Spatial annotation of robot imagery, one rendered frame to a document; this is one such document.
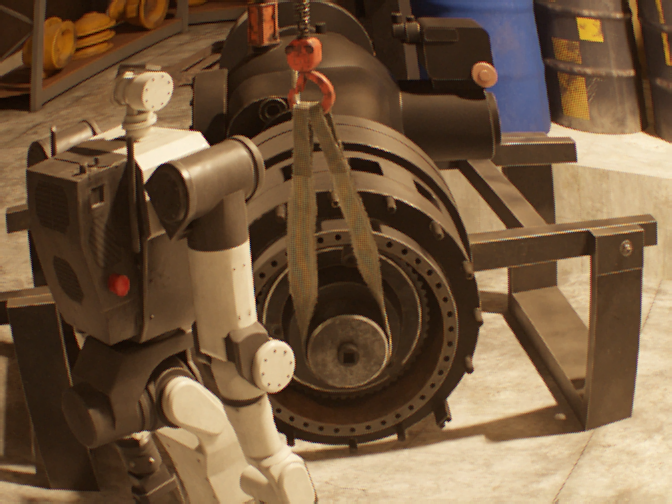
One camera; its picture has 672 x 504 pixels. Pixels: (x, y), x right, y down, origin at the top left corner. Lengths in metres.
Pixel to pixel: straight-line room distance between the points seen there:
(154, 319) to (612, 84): 3.82
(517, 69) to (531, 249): 1.69
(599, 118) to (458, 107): 1.75
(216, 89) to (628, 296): 1.33
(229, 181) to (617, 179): 3.37
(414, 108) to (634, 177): 1.40
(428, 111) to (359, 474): 1.03
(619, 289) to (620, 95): 1.94
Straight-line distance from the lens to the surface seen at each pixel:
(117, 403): 2.27
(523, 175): 4.98
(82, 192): 2.10
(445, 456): 4.15
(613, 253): 3.97
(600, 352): 4.08
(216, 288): 2.11
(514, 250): 3.95
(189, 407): 2.35
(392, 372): 2.91
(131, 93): 2.22
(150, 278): 2.20
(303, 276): 2.71
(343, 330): 2.72
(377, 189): 2.78
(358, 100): 3.69
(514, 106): 5.55
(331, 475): 4.09
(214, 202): 2.06
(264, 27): 2.82
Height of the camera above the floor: 1.91
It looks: 19 degrees down
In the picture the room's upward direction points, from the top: 4 degrees counter-clockwise
